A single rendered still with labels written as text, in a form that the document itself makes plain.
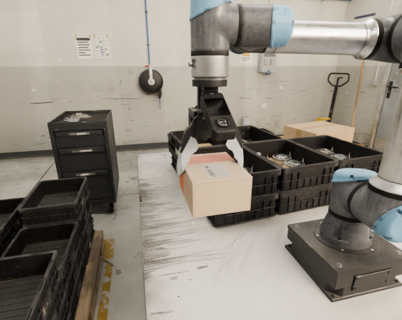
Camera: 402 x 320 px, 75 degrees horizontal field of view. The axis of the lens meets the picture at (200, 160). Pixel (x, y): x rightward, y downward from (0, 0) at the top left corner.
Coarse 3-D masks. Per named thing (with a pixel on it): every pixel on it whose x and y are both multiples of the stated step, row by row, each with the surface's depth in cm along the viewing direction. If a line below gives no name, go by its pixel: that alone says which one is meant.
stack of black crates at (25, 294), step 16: (16, 256) 107; (32, 256) 108; (48, 256) 110; (0, 272) 107; (16, 272) 109; (32, 272) 110; (48, 272) 99; (0, 288) 105; (16, 288) 105; (32, 288) 105; (48, 288) 99; (0, 304) 98; (16, 304) 98; (32, 304) 86; (48, 304) 97; (64, 304) 113
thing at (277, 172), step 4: (200, 148) 134; (204, 148) 135; (208, 148) 136; (212, 148) 136; (244, 148) 134; (252, 152) 128; (256, 156) 123; (260, 156) 122; (264, 160) 117; (272, 164) 112; (276, 168) 109; (280, 168) 108; (256, 172) 104; (260, 172) 104; (264, 172) 104; (268, 172) 105; (272, 172) 106; (276, 172) 106; (280, 172) 107; (252, 176) 103; (256, 176) 103; (260, 176) 104; (264, 176) 105; (268, 176) 105; (272, 176) 106
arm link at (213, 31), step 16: (192, 0) 47; (208, 0) 45; (224, 0) 46; (192, 16) 47; (208, 16) 46; (224, 16) 46; (192, 32) 48; (208, 32) 47; (224, 32) 47; (192, 48) 49; (208, 48) 48; (224, 48) 48
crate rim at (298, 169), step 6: (246, 144) 143; (294, 144) 142; (252, 150) 130; (312, 150) 130; (324, 156) 123; (330, 162) 115; (336, 162) 115; (282, 168) 108; (288, 168) 108; (294, 168) 109; (300, 168) 110; (306, 168) 111; (312, 168) 112; (318, 168) 113; (324, 168) 114
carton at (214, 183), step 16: (192, 160) 60; (208, 160) 60; (224, 160) 60; (192, 176) 51; (208, 176) 51; (224, 176) 51; (240, 176) 51; (192, 192) 49; (208, 192) 50; (224, 192) 51; (240, 192) 51; (192, 208) 50; (208, 208) 51; (224, 208) 52; (240, 208) 53
